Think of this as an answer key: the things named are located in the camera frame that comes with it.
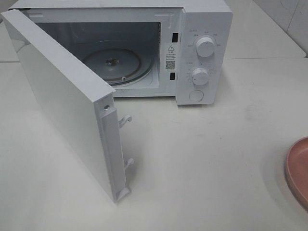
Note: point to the round white door-release button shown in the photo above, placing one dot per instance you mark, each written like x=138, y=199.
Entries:
x=196, y=95

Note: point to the white microwave door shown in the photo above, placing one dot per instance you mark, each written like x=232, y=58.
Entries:
x=76, y=100

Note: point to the white timer knob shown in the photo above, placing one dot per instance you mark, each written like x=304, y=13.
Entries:
x=200, y=76

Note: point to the upper white power knob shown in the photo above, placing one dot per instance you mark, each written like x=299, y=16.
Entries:
x=205, y=46

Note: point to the pink round plate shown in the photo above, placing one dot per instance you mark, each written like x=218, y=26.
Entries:
x=296, y=171

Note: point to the white microwave oven body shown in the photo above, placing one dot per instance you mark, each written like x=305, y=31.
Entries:
x=165, y=30

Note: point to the glass microwave turntable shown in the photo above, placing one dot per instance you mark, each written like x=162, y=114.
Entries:
x=118, y=66

